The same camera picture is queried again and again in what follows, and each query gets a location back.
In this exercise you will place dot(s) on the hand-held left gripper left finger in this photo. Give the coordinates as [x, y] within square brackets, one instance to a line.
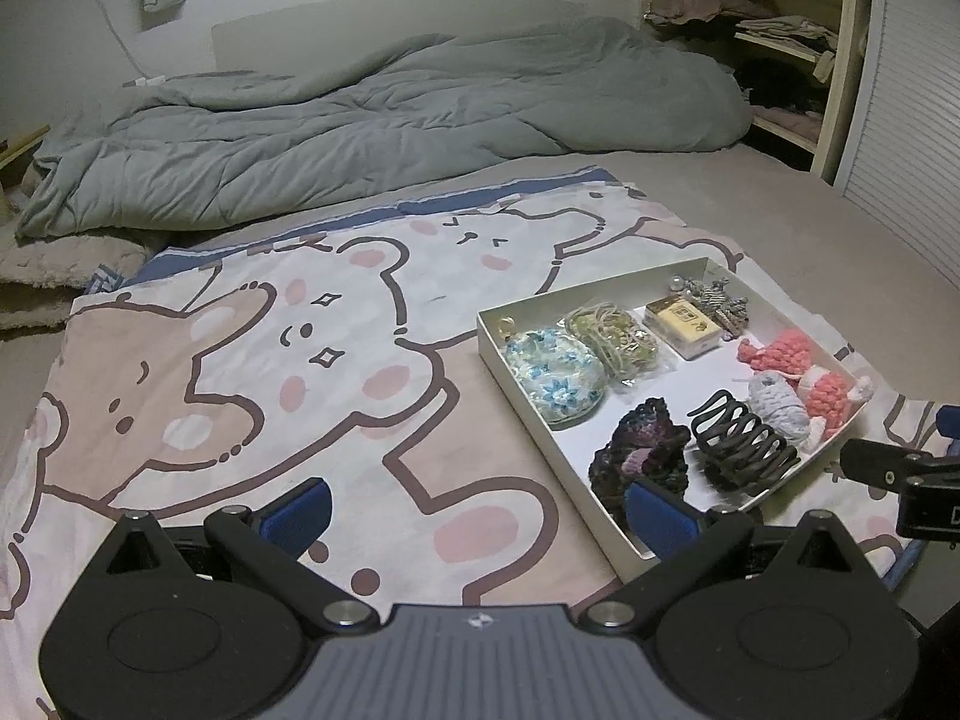
[300, 514]

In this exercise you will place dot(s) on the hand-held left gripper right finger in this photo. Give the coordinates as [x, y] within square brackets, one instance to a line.
[660, 519]

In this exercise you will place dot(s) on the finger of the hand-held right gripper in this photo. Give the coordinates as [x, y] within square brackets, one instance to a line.
[951, 427]
[874, 461]

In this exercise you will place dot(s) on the dark crochet piece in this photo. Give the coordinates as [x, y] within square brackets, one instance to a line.
[637, 450]

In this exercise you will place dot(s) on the pink crochet doll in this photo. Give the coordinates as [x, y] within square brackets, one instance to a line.
[817, 390]

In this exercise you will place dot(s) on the white lace roll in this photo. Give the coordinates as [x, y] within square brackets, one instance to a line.
[780, 405]

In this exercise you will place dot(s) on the brown hair claw clip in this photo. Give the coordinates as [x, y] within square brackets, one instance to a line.
[739, 439]

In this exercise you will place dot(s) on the white cardboard box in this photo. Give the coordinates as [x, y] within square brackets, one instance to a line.
[697, 379]

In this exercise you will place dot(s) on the blue floral fabric pouch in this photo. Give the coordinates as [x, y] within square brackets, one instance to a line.
[555, 375]

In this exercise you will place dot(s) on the yellow tissue packet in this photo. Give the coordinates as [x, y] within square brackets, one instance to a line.
[682, 326]

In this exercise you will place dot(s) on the bear printed blanket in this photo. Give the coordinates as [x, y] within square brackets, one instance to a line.
[262, 390]

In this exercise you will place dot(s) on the white roller shutter door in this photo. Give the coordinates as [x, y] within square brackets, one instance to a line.
[907, 112]

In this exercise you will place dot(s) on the beige fluffy blanket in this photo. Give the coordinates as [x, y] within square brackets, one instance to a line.
[60, 270]

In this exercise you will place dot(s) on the folded pink clothes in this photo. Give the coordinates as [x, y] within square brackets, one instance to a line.
[787, 121]

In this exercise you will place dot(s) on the cream cubby shelf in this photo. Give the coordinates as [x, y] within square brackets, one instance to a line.
[844, 75]

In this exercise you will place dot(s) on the dark clothes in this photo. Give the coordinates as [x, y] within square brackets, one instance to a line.
[780, 86]

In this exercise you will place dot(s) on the grey quilt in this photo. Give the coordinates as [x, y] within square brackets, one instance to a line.
[375, 127]

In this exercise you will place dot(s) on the folded beige clothes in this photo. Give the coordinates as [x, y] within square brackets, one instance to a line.
[787, 34]

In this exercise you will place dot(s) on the wooden bedside shelf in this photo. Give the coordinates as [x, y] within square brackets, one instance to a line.
[22, 146]

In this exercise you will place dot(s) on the pink crumpled clothes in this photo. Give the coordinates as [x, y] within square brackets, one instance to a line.
[705, 4]

